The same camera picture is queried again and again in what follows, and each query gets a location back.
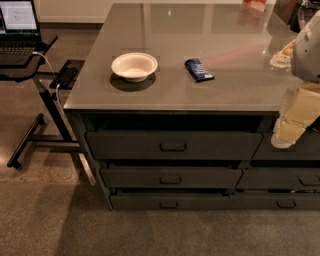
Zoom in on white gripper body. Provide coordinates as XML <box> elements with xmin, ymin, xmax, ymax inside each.
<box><xmin>271</xmin><ymin>83</ymin><xmax>320</xmax><ymax>148</ymax></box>

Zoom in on grey drawer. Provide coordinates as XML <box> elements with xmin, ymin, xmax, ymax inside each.
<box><xmin>86</xmin><ymin>130</ymin><xmax>262</xmax><ymax>160</ymax></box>
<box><xmin>101</xmin><ymin>167</ymin><xmax>242</xmax><ymax>188</ymax></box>
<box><xmin>229</xmin><ymin>193</ymin><xmax>320</xmax><ymax>210</ymax></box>
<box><xmin>253</xmin><ymin>131</ymin><xmax>320</xmax><ymax>160</ymax></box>
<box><xmin>237</xmin><ymin>168</ymin><xmax>320</xmax><ymax>190</ymax></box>
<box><xmin>110</xmin><ymin>194</ymin><xmax>231</xmax><ymax>210</ymax></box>

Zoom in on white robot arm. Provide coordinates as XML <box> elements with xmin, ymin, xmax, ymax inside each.
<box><xmin>271</xmin><ymin>11</ymin><xmax>320</xmax><ymax>149</ymax></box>

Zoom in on grey drawer cabinet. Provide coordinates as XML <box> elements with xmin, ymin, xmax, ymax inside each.
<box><xmin>65</xmin><ymin>0</ymin><xmax>320</xmax><ymax>210</ymax></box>

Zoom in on dark glass jar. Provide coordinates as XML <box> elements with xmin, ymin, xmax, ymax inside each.
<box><xmin>290</xmin><ymin>0</ymin><xmax>320</xmax><ymax>33</ymax></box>

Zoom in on blue snack packet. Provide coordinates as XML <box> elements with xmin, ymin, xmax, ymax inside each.
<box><xmin>184</xmin><ymin>58</ymin><xmax>214</xmax><ymax>82</ymax></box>

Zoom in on orange box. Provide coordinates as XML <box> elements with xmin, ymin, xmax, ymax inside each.
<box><xmin>241</xmin><ymin>0</ymin><xmax>266</xmax><ymax>12</ymax></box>

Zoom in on white bowl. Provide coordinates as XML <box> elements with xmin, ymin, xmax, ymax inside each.
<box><xmin>111</xmin><ymin>53</ymin><xmax>158</xmax><ymax>82</ymax></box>

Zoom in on black power adapter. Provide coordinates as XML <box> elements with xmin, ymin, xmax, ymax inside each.
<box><xmin>57</xmin><ymin>67</ymin><xmax>77</xmax><ymax>86</ymax></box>

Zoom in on black laptop stand table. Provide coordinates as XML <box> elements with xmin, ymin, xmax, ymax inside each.
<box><xmin>0</xmin><ymin>33</ymin><xmax>84</xmax><ymax>169</ymax></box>

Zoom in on black laptop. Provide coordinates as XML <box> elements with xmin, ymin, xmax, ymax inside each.
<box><xmin>0</xmin><ymin>0</ymin><xmax>42</xmax><ymax>68</ymax></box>

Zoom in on white charging cable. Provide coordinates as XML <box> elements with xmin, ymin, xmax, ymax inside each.
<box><xmin>31</xmin><ymin>50</ymin><xmax>66</xmax><ymax>114</ymax></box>

